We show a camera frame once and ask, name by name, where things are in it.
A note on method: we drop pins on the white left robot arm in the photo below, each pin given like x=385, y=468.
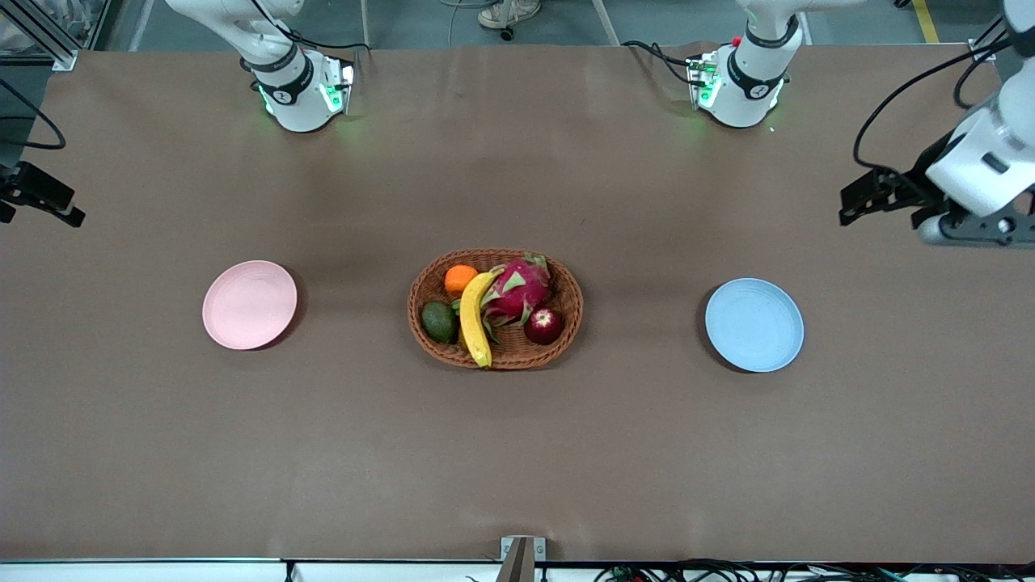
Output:
x=748, y=81

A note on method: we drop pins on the red apple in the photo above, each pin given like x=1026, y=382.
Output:
x=544, y=326

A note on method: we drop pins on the metal base connector bracket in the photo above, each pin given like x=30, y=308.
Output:
x=697, y=74
x=346, y=77

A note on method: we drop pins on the orange fruit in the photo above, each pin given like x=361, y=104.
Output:
x=459, y=280

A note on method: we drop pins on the pink dragon fruit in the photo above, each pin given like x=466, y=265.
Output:
x=519, y=291

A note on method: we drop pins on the blue round plate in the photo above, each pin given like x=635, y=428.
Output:
x=754, y=325

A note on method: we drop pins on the brown wicker basket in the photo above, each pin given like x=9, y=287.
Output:
x=558, y=279

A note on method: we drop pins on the green avocado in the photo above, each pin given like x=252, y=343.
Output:
x=439, y=322

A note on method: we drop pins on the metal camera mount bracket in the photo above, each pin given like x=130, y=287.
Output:
x=521, y=558

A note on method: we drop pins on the yellow banana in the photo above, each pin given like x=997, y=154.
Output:
x=473, y=323

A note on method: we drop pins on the black chair caster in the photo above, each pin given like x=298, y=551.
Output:
x=508, y=34

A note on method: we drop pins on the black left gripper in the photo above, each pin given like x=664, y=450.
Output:
x=919, y=179

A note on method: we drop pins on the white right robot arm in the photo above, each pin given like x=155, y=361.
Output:
x=299, y=97

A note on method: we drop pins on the aluminium frame profile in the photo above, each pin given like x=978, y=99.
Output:
x=58, y=55

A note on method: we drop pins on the beige shoe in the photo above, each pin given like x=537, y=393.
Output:
x=495, y=14

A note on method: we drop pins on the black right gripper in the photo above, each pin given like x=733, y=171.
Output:
x=16, y=184

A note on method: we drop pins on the pink round plate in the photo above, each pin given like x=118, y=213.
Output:
x=249, y=305

